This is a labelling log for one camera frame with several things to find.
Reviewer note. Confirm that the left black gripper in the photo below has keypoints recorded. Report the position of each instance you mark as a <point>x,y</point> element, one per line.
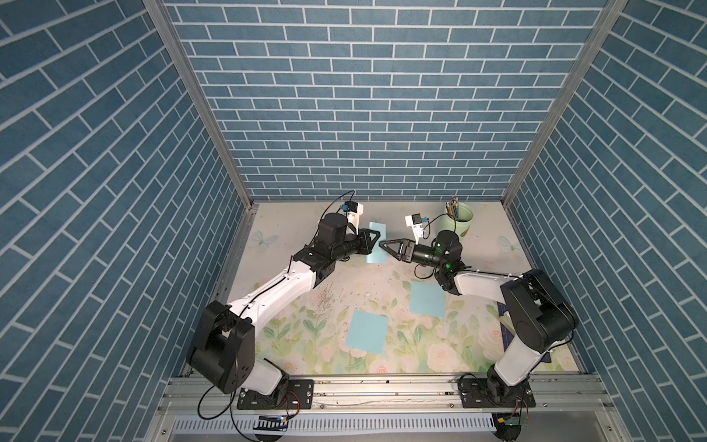
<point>364,247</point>

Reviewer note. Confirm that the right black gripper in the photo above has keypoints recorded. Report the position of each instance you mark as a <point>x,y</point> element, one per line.
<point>405,250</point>

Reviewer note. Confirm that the light blue square paper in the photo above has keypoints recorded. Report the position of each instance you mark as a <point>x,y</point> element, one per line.
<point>378,255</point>

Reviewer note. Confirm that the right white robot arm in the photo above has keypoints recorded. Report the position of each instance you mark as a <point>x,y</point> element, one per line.
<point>541,317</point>

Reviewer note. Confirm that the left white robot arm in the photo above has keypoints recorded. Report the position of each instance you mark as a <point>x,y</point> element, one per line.
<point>222,349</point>

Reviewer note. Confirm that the light blue paper right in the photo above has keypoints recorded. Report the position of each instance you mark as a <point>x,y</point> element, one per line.
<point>428,300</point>

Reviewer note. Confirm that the green pen cup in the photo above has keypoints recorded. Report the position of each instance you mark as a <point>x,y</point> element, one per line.
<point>462,224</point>

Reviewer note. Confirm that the coloured pencils in cup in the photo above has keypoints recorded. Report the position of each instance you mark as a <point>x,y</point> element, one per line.
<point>452,208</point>

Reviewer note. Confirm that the floral table mat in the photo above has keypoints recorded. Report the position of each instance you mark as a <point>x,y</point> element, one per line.
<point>308,336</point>

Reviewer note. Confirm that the light blue paper front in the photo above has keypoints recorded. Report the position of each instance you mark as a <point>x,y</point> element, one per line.
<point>367,332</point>

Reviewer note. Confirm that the dark blue book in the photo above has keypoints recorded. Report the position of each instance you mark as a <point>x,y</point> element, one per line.
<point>507,329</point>

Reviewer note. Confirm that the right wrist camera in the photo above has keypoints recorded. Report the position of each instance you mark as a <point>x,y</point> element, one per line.
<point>418,225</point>

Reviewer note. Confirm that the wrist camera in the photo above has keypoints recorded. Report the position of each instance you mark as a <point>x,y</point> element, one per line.
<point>418,225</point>
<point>353,211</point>

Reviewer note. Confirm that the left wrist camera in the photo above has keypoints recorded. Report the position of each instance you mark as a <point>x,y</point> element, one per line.
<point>353,211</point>

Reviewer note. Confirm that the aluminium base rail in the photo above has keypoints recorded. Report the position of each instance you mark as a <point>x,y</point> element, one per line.
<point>551,391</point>

